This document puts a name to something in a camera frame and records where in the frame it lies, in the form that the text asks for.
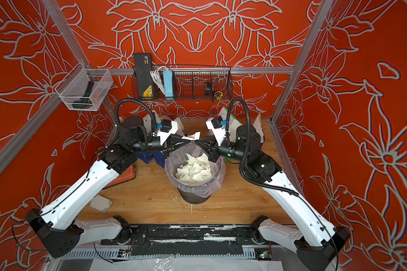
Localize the white receipt paper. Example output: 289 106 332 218
182 132 201 141

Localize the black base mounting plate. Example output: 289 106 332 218
101 224 278 259

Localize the white plastic junction box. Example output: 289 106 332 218
89 195 113 213

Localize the dark small item in basket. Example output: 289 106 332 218
205 82 213 97

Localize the dark green tool in box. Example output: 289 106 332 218
72 81 95 109

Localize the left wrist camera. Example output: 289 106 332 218
156 120 179 145

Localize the pile of torn paper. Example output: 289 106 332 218
175 153 213 186

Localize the black yellow box device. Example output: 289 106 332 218
133 53 154 100

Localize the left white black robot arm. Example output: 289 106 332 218
26 116 191 258

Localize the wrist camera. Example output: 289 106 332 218
156 120 179 145
206 116 227 146

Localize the clear plastic bin liner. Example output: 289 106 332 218
165 141 226 198

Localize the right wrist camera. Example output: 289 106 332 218
206 116 227 146

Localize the black wire wall basket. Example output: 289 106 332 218
132 65 234 102

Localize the clear acrylic wall box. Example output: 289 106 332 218
54 63 114 111

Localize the white green paper bag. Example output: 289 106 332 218
218 107 243 138

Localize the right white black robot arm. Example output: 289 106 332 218
196 123 350 271

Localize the white coiled cable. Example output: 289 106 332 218
150 65 168 96

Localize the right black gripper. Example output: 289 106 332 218
196 136 252 166

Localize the yellow black tape measure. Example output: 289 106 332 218
213 91 224 100

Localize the grey mesh trash bin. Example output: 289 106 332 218
178 189 211 204

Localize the light blue power bank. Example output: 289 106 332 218
163 70 174 100

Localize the blue white paper bag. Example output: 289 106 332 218
253 114 265 143
153 152 165 168
137 152 154 164

